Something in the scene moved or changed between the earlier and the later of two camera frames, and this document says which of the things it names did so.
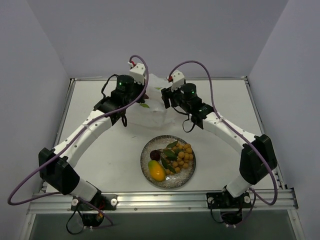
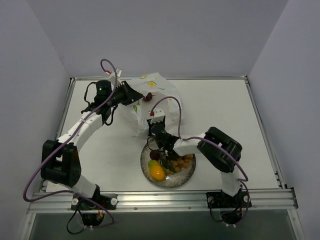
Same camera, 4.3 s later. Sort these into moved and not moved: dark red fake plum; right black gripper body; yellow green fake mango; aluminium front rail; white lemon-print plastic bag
Moved: right black gripper body; white lemon-print plastic bag
Not moved: aluminium front rail; dark red fake plum; yellow green fake mango
